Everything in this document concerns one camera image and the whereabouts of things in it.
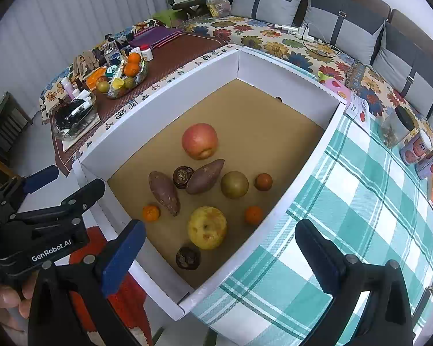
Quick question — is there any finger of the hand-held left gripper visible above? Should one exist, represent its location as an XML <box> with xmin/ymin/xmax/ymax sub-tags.
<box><xmin>11</xmin><ymin>179</ymin><xmax>106</xmax><ymax>224</ymax></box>
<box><xmin>2</xmin><ymin>165</ymin><xmax>60</xmax><ymax>206</ymax></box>

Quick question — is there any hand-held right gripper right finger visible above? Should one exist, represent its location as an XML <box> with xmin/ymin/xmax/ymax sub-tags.
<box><xmin>295</xmin><ymin>219</ymin><xmax>414</xmax><ymax>346</ymax></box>

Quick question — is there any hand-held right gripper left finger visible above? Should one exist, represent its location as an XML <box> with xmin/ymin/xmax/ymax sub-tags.
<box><xmin>28</xmin><ymin>219</ymin><xmax>147</xmax><ymax>346</ymax></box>

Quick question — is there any small tangerine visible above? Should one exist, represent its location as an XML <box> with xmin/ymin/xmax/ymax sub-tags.
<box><xmin>245</xmin><ymin>206</ymin><xmax>264</xmax><ymax>225</ymax></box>
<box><xmin>142</xmin><ymin>205</ymin><xmax>161</xmax><ymax>222</ymax></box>

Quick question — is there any dark mangosteen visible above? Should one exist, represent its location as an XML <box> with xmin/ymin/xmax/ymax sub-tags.
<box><xmin>172</xmin><ymin>166</ymin><xmax>195</xmax><ymax>189</ymax></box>
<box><xmin>176</xmin><ymin>246</ymin><xmax>201</xmax><ymax>270</ymax></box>

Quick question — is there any sweet potato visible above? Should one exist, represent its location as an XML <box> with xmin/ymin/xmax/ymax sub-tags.
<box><xmin>149</xmin><ymin>172</ymin><xmax>181</xmax><ymax>217</ymax></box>
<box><xmin>186</xmin><ymin>159</ymin><xmax>225</xmax><ymax>195</ymax></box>

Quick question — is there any yellow pear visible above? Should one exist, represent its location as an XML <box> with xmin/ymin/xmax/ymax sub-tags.
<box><xmin>187</xmin><ymin>206</ymin><xmax>228</xmax><ymax>250</ymax></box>

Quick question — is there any small brown round fruit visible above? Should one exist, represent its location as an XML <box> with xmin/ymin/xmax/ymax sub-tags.
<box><xmin>254</xmin><ymin>173</ymin><xmax>273</xmax><ymax>191</ymax></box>

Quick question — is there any green-brown pear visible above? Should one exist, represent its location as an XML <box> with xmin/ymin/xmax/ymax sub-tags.
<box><xmin>220</xmin><ymin>171</ymin><xmax>249</xmax><ymax>199</ymax></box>

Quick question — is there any red apple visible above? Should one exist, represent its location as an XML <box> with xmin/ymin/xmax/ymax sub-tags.
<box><xmin>181</xmin><ymin>123</ymin><xmax>219</xmax><ymax>161</ymax></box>

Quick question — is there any white cardboard box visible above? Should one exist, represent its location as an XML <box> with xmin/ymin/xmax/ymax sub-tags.
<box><xmin>71</xmin><ymin>44</ymin><xmax>348</xmax><ymax>321</ymax></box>

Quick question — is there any person's left hand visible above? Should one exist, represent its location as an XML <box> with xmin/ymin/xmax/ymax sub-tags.
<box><xmin>0</xmin><ymin>272</ymin><xmax>40</xmax><ymax>318</ymax></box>

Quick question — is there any green plaid tablecloth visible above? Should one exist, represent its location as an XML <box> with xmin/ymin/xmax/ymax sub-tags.
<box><xmin>191</xmin><ymin>113</ymin><xmax>433</xmax><ymax>346</ymax></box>

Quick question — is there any glass tray with items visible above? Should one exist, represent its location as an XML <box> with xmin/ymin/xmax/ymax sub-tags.
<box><xmin>54</xmin><ymin>97</ymin><xmax>98</xmax><ymax>141</ymax></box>

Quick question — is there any orange box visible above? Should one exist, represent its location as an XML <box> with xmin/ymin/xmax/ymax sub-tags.
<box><xmin>86</xmin><ymin>68</ymin><xmax>107</xmax><ymax>91</ymax></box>

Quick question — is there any glass fruit bowl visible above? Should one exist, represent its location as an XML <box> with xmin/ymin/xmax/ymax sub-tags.
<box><xmin>99</xmin><ymin>52</ymin><xmax>148</xmax><ymax>99</ymax></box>

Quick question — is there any can with orange label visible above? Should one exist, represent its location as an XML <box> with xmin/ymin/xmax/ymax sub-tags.
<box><xmin>399</xmin><ymin>130</ymin><xmax>433</xmax><ymax>166</ymax></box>

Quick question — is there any pink can right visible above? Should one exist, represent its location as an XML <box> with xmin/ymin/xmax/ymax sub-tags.
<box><xmin>416</xmin><ymin>148</ymin><xmax>433</xmax><ymax>181</ymax></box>

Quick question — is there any clear jar with black lid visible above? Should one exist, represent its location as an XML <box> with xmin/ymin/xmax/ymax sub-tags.
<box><xmin>380</xmin><ymin>105</ymin><xmax>415</xmax><ymax>148</ymax></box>

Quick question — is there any white card with red print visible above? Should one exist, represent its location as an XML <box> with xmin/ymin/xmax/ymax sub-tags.
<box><xmin>344</xmin><ymin>92</ymin><xmax>370</xmax><ymax>130</ymax></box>

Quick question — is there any white pleated curtain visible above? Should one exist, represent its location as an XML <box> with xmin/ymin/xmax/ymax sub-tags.
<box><xmin>0</xmin><ymin>0</ymin><xmax>174</xmax><ymax>116</ymax></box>

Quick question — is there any pink packet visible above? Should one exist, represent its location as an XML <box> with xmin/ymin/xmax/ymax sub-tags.
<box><xmin>318</xmin><ymin>71</ymin><xmax>350</xmax><ymax>98</ymax></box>

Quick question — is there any purple mat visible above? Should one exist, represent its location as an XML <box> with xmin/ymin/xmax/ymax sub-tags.
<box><xmin>130</xmin><ymin>26</ymin><xmax>184</xmax><ymax>49</ymax></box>

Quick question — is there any brown woven mat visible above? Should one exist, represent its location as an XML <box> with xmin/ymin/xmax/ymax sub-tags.
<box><xmin>51</xmin><ymin>32</ymin><xmax>224</xmax><ymax>166</ymax></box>

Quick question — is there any green cloth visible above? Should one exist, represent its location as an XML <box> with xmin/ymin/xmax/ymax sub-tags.
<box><xmin>152</xmin><ymin>9</ymin><xmax>188</xmax><ymax>27</ymax></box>

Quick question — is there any dark wooden chair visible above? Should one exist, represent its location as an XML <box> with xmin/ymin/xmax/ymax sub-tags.
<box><xmin>171</xmin><ymin>0</ymin><xmax>210</xmax><ymax>17</ymax></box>

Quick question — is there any floral blanket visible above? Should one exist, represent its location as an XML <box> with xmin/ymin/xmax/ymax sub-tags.
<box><xmin>40</xmin><ymin>16</ymin><xmax>430</xmax><ymax>123</ymax></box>

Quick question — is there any clear plastic snack bag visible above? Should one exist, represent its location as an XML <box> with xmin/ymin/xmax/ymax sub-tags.
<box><xmin>206</xmin><ymin>0</ymin><xmax>233</xmax><ymax>18</ymax></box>

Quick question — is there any white charging cable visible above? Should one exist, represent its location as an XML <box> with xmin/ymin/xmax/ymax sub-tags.
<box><xmin>298</xmin><ymin>23</ymin><xmax>341</xmax><ymax>58</ymax></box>

